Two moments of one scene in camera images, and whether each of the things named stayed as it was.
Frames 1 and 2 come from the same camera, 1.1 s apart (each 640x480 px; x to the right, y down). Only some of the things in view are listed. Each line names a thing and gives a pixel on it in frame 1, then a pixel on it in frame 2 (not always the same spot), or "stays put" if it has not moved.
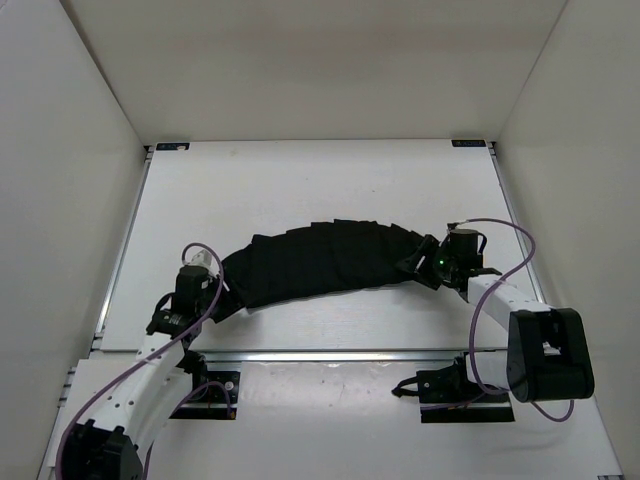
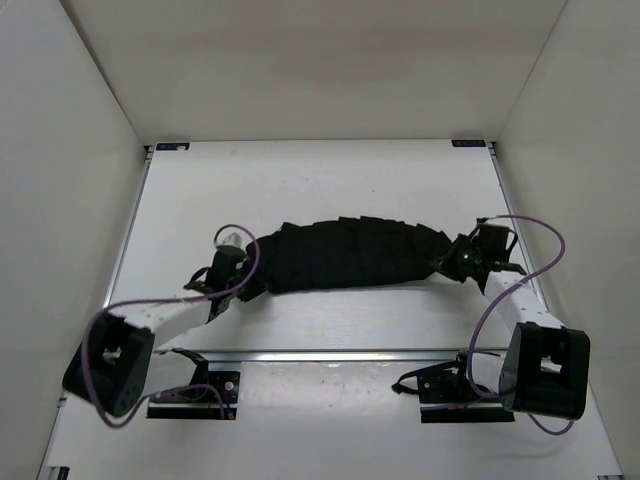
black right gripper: (416, 264) → (443, 262)
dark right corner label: (468, 143) stays put
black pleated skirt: (319, 256) stays put
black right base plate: (449, 395) stays put
